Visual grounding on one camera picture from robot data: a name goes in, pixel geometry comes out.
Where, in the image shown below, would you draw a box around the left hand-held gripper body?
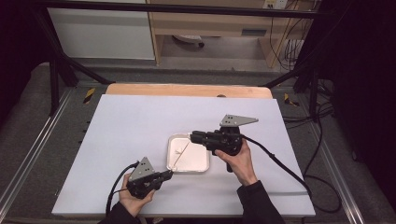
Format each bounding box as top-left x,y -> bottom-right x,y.
125,156 -> 163,201

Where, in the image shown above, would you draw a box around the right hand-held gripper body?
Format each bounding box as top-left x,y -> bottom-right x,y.
202,114 -> 260,174

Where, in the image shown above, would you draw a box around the white square tray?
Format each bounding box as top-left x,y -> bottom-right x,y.
165,133 -> 211,175

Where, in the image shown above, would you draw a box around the thin wooden skewer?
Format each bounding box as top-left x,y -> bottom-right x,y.
172,141 -> 191,172

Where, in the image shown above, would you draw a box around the person's left hand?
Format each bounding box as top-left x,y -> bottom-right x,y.
118,173 -> 156,218

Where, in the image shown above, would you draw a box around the person's right hand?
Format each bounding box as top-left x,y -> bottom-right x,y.
214,138 -> 259,188

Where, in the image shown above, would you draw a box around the wooden table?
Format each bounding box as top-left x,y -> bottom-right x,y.
105,82 -> 274,100

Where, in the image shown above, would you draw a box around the white board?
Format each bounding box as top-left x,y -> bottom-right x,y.
50,94 -> 317,218

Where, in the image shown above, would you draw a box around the chair base with caster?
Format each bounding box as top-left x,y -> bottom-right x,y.
172,34 -> 206,49

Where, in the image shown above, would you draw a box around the wooden desk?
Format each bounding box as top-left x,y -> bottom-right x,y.
146,0 -> 314,69

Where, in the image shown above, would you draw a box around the white cabinet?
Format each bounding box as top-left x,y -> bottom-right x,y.
48,0 -> 156,61

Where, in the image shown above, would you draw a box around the white power strip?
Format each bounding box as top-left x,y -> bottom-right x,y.
262,0 -> 290,10

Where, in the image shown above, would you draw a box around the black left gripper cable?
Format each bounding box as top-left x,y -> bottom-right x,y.
105,161 -> 140,217

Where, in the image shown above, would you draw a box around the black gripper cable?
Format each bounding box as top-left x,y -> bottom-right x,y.
240,134 -> 343,215
105,161 -> 140,217

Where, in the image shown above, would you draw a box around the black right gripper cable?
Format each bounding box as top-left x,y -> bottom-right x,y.
240,134 -> 343,215

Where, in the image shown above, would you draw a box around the black floor cables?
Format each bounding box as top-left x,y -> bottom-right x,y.
281,78 -> 339,175

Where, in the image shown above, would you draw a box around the hanging black cables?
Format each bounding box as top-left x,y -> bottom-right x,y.
268,0 -> 321,72

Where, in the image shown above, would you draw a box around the aluminium rail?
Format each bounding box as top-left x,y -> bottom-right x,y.
306,119 -> 367,224
0,88 -> 76,206

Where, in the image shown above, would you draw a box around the black metal frame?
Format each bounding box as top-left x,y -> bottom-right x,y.
30,0 -> 325,118

